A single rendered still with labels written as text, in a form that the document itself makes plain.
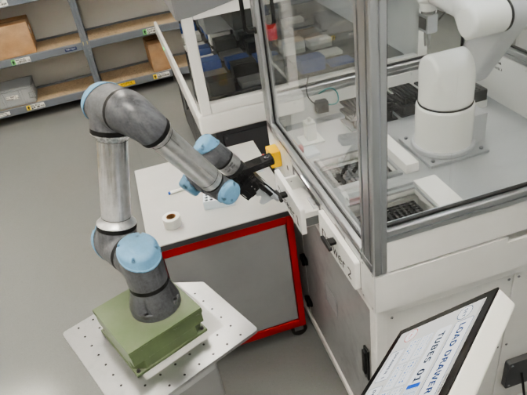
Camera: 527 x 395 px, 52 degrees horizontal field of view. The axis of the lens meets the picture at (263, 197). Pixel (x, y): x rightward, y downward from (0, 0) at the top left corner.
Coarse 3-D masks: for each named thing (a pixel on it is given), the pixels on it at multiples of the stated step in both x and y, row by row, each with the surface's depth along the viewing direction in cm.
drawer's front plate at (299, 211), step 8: (280, 176) 198; (280, 184) 199; (288, 184) 193; (288, 192) 189; (288, 200) 193; (296, 200) 184; (288, 208) 197; (296, 208) 183; (304, 216) 181; (296, 224) 190; (304, 224) 183; (304, 232) 185
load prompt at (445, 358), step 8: (464, 320) 104; (456, 328) 104; (464, 328) 101; (456, 336) 101; (448, 344) 101; (456, 344) 98; (448, 352) 99; (440, 360) 99; (448, 360) 96; (432, 368) 98; (440, 368) 96; (432, 376) 96; (440, 376) 93; (424, 384) 96; (432, 384) 93; (424, 392) 93; (432, 392) 91
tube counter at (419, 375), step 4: (420, 368) 102; (424, 368) 101; (428, 368) 100; (416, 372) 102; (420, 372) 101; (424, 372) 100; (412, 376) 103; (416, 376) 101; (420, 376) 100; (412, 380) 101; (416, 380) 100; (420, 380) 98; (408, 384) 101; (412, 384) 100; (416, 384) 98; (408, 388) 100; (412, 388) 98; (416, 388) 97; (404, 392) 100; (408, 392) 98; (412, 392) 97
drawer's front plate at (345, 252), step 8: (320, 216) 177; (328, 216) 175; (320, 224) 180; (328, 224) 171; (320, 232) 183; (328, 232) 173; (336, 232) 167; (336, 240) 166; (344, 240) 164; (336, 248) 168; (344, 248) 161; (344, 256) 162; (352, 256) 157; (352, 264) 157; (344, 272) 167; (352, 272) 159; (352, 280) 161; (360, 280) 159
